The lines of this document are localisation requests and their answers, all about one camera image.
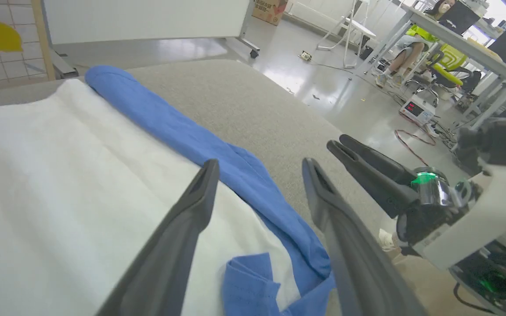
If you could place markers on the white office desk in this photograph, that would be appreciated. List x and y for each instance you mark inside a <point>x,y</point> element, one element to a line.
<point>477,50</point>

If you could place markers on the white power supply unit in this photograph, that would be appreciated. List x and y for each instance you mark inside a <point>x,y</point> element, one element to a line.
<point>417,109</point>

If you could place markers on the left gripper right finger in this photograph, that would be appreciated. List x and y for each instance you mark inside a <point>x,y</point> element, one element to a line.
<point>354,263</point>

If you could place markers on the seated person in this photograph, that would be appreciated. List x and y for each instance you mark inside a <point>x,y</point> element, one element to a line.
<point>406,48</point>

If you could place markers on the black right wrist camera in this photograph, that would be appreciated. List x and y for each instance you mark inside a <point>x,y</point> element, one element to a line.
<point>503,140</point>

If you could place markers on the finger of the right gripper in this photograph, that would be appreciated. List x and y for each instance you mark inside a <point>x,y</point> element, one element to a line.
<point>380,160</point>
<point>380,188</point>

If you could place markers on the brown cardboard box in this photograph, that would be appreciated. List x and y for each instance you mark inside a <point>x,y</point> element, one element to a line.
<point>270,9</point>

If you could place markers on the black laptop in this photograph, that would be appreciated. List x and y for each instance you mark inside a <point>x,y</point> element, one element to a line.
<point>459,17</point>

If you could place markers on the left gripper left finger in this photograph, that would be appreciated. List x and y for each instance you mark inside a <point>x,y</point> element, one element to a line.
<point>169,254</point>

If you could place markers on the white folding chair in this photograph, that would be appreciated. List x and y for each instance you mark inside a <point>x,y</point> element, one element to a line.
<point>358,28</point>

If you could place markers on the white rolling partition board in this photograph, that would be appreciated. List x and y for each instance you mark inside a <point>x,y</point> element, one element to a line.
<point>147,19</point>

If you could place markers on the white and blue shirt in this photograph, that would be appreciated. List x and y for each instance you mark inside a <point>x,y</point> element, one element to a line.
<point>59,184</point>

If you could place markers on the white power strip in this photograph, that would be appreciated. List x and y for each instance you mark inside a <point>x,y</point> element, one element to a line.
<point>305,55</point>

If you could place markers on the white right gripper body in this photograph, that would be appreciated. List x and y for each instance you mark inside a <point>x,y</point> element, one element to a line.
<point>490,210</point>

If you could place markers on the green office chair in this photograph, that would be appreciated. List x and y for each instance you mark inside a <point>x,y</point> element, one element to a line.
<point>450,61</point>

